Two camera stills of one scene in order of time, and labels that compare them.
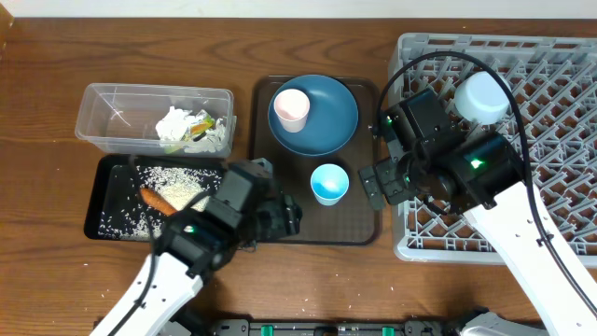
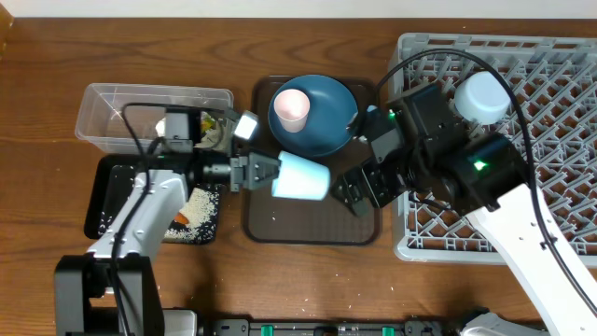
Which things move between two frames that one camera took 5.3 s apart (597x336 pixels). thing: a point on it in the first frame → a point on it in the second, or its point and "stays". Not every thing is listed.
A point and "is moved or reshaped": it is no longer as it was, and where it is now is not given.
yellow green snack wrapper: x=199 y=131 stays
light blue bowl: x=482 y=98 stays
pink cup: x=292 y=106 stays
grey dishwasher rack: x=551 y=81 stays
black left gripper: x=287 y=217 → x=242 y=172
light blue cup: x=329 y=183 is moved or reshaped
